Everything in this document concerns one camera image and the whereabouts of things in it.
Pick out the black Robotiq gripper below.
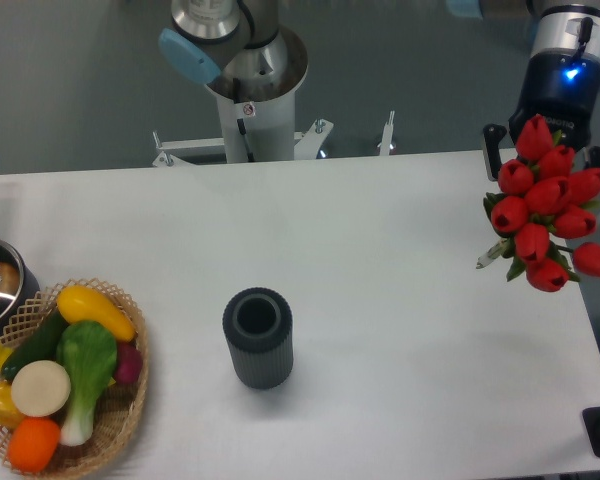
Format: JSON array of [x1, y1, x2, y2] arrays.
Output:
[[482, 56, 600, 181]]

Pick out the red tulip bouquet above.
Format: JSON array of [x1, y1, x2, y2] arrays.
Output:
[[476, 114, 600, 292]]

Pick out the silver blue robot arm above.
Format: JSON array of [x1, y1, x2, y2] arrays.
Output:
[[158, 1, 600, 178]]

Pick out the dark grey ribbed vase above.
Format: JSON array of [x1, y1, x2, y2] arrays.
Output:
[[222, 287, 294, 390]]

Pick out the purple red radish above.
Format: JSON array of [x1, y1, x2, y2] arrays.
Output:
[[113, 343, 143, 385]]

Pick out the yellow squash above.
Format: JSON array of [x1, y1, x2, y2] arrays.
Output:
[[56, 285, 136, 342]]

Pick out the green bok choy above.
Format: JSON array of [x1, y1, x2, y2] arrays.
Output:
[[56, 320, 117, 447]]

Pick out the dark green cucumber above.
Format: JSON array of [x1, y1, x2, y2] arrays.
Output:
[[0, 309, 69, 381]]

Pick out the beige round disc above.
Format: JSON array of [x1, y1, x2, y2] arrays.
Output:
[[11, 360, 71, 417]]

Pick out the orange fruit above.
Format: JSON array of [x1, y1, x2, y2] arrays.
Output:
[[7, 417, 60, 473]]

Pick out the yellow bell pepper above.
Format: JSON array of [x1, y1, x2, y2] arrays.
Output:
[[0, 381, 25, 430]]

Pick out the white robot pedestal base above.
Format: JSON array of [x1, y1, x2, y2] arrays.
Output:
[[152, 91, 334, 167]]

